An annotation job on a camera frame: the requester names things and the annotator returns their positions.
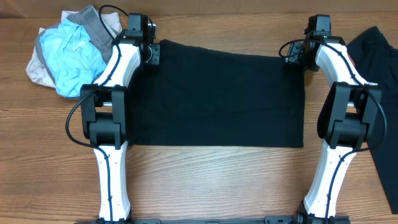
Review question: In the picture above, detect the grey folded garment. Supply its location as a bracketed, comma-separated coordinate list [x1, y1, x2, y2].
[26, 5, 121, 99]

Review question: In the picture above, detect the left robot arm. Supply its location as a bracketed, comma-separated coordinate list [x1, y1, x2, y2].
[80, 26, 160, 223]

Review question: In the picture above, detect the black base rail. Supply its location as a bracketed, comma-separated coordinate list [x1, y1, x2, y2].
[78, 214, 351, 224]

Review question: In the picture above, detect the black shirt with white logo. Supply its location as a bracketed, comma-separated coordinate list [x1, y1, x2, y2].
[345, 26, 398, 215]

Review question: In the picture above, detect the light blue folded shirt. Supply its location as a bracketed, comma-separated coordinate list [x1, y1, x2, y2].
[39, 19, 106, 98]

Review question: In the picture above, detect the black t-shirt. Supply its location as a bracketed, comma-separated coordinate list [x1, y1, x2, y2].
[129, 40, 305, 147]

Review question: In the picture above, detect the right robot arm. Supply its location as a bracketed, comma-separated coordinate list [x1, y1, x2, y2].
[283, 35, 385, 223]

